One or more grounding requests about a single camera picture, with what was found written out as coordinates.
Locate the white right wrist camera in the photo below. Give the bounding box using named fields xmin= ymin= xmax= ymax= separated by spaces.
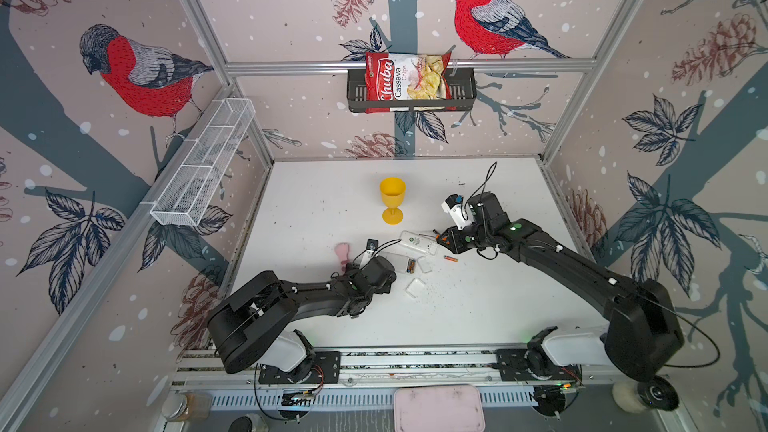
xmin=442 ymin=194 xmax=471 ymax=230

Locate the glass jar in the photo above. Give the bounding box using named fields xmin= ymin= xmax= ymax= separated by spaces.
xmin=161 ymin=392 xmax=213 ymax=422

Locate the white battery cover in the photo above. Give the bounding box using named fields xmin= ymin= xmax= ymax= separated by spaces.
xmin=405 ymin=278 xmax=427 ymax=299

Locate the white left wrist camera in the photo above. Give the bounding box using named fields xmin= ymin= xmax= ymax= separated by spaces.
xmin=357 ymin=239 xmax=379 ymax=269

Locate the pink tray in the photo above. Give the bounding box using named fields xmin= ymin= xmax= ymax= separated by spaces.
xmin=393 ymin=385 xmax=486 ymax=432

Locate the red cassava chips bag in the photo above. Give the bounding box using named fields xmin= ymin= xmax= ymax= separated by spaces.
xmin=365 ymin=52 xmax=453 ymax=102

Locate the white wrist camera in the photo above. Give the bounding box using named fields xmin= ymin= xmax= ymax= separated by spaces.
xmin=357 ymin=239 xmax=379 ymax=269
xmin=442 ymin=194 xmax=471 ymax=230

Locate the small remote battery cover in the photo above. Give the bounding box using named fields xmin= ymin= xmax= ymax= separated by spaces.
xmin=417 ymin=256 xmax=434 ymax=274

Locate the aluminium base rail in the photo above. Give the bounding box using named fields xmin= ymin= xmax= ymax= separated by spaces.
xmin=169 ymin=344 xmax=628 ymax=390

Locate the yellow plastic goblet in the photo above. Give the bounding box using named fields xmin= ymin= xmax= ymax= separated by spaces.
xmin=380 ymin=177 xmax=406 ymax=225

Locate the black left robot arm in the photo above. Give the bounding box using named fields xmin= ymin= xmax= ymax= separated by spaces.
xmin=206 ymin=257 xmax=397 ymax=374

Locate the pink handled knife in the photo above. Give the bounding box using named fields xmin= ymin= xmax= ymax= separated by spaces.
xmin=334 ymin=243 xmax=350 ymax=272

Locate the white air conditioner remote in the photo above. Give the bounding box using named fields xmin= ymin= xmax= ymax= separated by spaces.
xmin=399 ymin=231 xmax=438 ymax=256

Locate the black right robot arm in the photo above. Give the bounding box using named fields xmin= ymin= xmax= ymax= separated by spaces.
xmin=437 ymin=192 xmax=684 ymax=382

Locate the black wall basket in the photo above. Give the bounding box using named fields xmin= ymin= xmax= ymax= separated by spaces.
xmin=347 ymin=68 xmax=477 ymax=113

